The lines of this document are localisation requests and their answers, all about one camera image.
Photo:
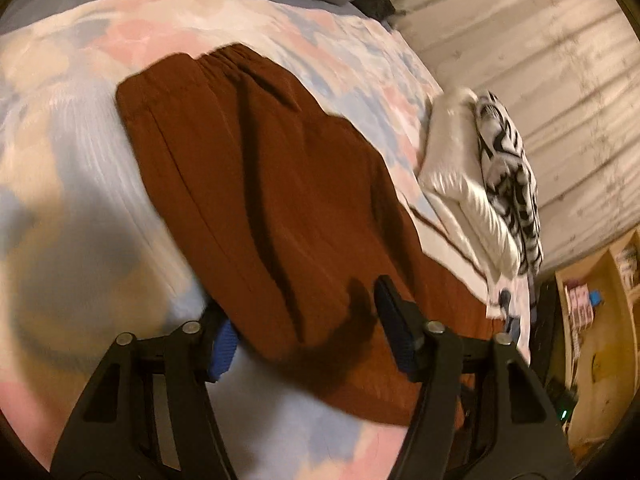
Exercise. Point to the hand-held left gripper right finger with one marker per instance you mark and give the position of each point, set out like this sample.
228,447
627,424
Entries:
395,330

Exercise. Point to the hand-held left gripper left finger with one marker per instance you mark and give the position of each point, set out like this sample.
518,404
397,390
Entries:
224,355

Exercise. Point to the brown pants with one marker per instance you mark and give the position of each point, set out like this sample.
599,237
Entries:
280,200

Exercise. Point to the black bag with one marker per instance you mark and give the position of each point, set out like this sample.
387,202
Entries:
547,340

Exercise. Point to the white puffy folded jacket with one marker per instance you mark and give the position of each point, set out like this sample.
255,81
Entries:
460,180

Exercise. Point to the pink storage drawers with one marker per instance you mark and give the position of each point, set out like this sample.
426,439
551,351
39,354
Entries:
578,305

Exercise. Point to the black white patterned garment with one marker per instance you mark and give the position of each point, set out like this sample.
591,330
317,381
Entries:
510,175

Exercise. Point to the small blue box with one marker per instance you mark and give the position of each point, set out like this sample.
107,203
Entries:
596,298

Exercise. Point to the pastel floral blanket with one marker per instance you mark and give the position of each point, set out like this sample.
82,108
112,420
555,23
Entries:
75,210

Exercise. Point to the yellow envelope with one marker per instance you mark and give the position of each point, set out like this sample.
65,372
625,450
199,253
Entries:
607,370

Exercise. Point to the wooden desk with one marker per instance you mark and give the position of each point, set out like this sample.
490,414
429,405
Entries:
607,410

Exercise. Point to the beige striped curtain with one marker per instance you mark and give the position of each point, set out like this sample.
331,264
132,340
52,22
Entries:
540,60

